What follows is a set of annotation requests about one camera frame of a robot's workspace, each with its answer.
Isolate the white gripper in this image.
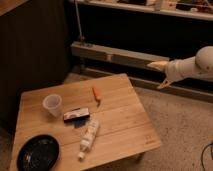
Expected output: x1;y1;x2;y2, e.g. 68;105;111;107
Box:
148;60;188;90

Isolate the white plastic bottle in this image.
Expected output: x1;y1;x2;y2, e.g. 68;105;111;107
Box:
78;120;100;161

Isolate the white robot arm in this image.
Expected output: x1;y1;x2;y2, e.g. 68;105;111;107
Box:
148;46;213;89

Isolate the orange carrot toy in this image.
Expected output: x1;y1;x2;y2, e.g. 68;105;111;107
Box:
92;86;102;101

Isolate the upper shelf board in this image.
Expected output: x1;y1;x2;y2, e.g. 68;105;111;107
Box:
69;0;213;22

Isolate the wooden low table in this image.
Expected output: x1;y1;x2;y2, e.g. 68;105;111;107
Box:
10;74;161;171

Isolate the metal vertical pole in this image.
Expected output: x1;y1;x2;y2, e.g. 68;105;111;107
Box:
74;0;85;45

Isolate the small dark box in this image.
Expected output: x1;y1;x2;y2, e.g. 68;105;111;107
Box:
63;108;90;123

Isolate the translucent plastic cup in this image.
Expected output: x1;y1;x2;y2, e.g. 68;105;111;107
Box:
42;94;62;117

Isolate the black round plate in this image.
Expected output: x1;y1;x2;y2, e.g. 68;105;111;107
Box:
16;135;59;171

